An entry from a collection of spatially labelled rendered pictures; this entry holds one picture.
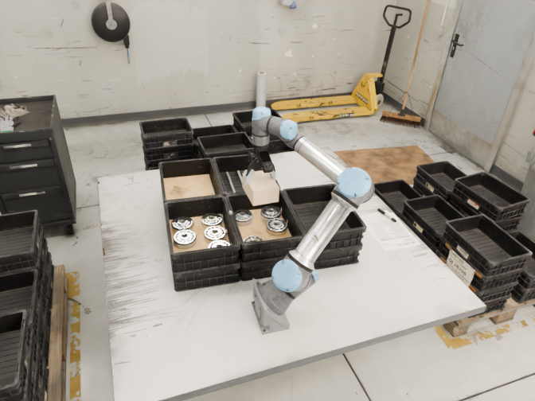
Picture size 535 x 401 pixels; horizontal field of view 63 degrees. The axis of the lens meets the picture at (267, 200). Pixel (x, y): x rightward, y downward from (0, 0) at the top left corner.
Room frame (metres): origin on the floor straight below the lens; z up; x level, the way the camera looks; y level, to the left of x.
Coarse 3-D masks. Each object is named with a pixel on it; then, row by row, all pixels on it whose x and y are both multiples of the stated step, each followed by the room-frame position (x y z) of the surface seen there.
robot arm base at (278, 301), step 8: (272, 280) 1.31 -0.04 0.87; (264, 288) 1.27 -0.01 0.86; (272, 288) 1.26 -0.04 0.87; (264, 296) 1.24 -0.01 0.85; (272, 296) 1.23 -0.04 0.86; (280, 296) 1.24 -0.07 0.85; (288, 296) 1.24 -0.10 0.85; (272, 304) 1.21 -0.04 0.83; (280, 304) 1.22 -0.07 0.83; (288, 304) 1.23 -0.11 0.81; (280, 312) 1.21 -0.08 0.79
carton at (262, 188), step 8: (256, 176) 1.71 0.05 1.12; (264, 176) 1.72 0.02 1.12; (248, 184) 1.65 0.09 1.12; (256, 184) 1.65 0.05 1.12; (264, 184) 1.65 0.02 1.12; (272, 184) 1.65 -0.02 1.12; (248, 192) 1.64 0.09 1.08; (256, 192) 1.59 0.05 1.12; (264, 192) 1.60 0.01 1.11; (272, 192) 1.62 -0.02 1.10; (256, 200) 1.59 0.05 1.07; (264, 200) 1.60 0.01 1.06; (272, 200) 1.62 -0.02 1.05
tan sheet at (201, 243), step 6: (198, 216) 1.77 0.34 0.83; (198, 222) 1.72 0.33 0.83; (222, 222) 1.73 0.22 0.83; (198, 228) 1.67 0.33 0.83; (204, 228) 1.67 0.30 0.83; (174, 234) 1.62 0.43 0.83; (198, 234) 1.63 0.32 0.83; (198, 240) 1.58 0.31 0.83; (204, 240) 1.58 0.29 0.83; (228, 240) 1.59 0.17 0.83; (174, 246) 1.53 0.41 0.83; (198, 246) 1.54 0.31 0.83; (204, 246) 1.54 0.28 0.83; (174, 252) 1.49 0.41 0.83
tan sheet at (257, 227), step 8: (256, 216) 1.79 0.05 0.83; (280, 216) 1.80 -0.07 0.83; (248, 224) 1.72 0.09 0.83; (256, 224) 1.73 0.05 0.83; (264, 224) 1.73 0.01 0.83; (240, 232) 1.66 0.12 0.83; (248, 232) 1.66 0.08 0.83; (256, 232) 1.66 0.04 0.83; (264, 232) 1.67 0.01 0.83; (288, 232) 1.68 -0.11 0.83
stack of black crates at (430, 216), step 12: (408, 204) 2.49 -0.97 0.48; (420, 204) 2.58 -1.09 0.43; (432, 204) 2.62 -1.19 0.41; (444, 204) 2.55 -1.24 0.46; (408, 216) 2.46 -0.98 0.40; (420, 216) 2.36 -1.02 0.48; (432, 216) 2.51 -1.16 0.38; (444, 216) 2.52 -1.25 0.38; (456, 216) 2.43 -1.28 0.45; (420, 228) 2.33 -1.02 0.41; (432, 228) 2.23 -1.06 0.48; (444, 228) 2.38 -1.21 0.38; (432, 240) 2.22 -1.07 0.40
